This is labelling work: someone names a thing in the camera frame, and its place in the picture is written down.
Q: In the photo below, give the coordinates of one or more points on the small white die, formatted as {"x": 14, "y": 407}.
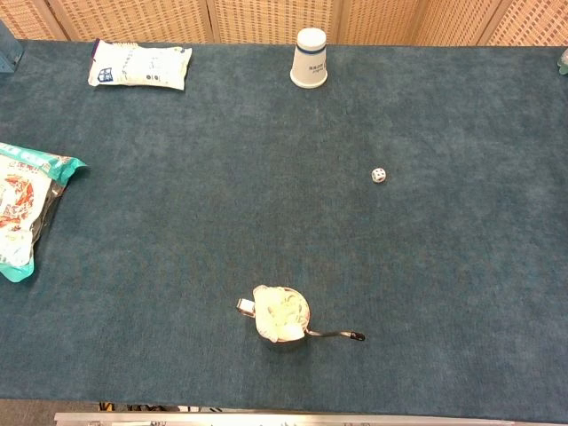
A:
{"x": 378, "y": 175}

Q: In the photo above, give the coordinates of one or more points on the teal felt table mat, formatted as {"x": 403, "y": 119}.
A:
{"x": 266, "y": 222}

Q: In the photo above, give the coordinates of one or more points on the crumpled white cloth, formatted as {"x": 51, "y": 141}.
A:
{"x": 279, "y": 313}

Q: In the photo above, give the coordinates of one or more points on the metal strainer with white contents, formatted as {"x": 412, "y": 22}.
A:
{"x": 319, "y": 333}

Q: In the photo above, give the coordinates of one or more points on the white paper cup blue band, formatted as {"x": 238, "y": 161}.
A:
{"x": 309, "y": 60}

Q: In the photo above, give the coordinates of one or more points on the woven rattan folding screen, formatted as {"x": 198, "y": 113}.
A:
{"x": 266, "y": 20}

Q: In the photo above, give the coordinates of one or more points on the white blue snack packet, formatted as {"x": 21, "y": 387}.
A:
{"x": 139, "y": 65}

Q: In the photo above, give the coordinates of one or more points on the teal red food bag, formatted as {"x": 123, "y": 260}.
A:
{"x": 24, "y": 208}

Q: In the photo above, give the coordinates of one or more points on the pale green object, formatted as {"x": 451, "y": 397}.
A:
{"x": 563, "y": 62}

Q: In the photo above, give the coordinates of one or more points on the aluminium frame rail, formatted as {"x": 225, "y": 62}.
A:
{"x": 266, "y": 419}

